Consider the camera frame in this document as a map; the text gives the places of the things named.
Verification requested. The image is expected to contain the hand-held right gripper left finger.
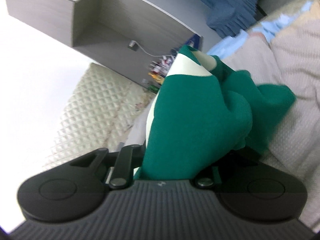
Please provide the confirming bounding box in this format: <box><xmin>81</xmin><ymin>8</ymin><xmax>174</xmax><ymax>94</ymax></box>
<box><xmin>69</xmin><ymin>144</ymin><xmax>147</xmax><ymax>190</ymax></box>

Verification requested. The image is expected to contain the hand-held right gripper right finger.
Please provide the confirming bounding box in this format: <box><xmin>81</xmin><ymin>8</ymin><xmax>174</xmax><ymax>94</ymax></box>
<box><xmin>195</xmin><ymin>147</ymin><xmax>262</xmax><ymax>189</ymax></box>

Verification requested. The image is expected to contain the green garment with white letters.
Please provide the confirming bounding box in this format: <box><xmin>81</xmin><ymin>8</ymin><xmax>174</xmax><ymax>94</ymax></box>
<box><xmin>134</xmin><ymin>44</ymin><xmax>297</xmax><ymax>180</ymax></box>

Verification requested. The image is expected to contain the cream quilted headboard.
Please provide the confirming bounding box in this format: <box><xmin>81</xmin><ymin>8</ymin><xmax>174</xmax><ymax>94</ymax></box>
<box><xmin>41</xmin><ymin>62</ymin><xmax>158</xmax><ymax>170</ymax></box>

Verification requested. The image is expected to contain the cluster of toiletry bottles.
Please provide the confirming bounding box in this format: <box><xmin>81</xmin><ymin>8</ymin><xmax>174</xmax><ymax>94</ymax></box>
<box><xmin>141</xmin><ymin>54</ymin><xmax>180</xmax><ymax>93</ymax></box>

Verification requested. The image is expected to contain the grey textured blanket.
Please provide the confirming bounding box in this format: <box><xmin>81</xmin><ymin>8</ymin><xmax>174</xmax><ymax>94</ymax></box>
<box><xmin>125</xmin><ymin>0</ymin><xmax>320</xmax><ymax>218</ymax></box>

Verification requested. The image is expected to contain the light blue bed sheet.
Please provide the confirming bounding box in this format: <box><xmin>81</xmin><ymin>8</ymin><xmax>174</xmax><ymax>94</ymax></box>
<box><xmin>207</xmin><ymin>1</ymin><xmax>315</xmax><ymax>60</ymax></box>

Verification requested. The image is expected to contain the grey overhead cabinet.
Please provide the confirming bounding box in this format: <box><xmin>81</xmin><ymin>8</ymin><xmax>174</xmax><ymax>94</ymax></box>
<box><xmin>4</xmin><ymin>0</ymin><xmax>208</xmax><ymax>85</ymax></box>

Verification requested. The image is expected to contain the wall charger with white cable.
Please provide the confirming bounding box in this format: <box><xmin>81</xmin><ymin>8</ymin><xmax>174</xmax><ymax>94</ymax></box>
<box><xmin>128</xmin><ymin>40</ymin><xmax>175</xmax><ymax>57</ymax></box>

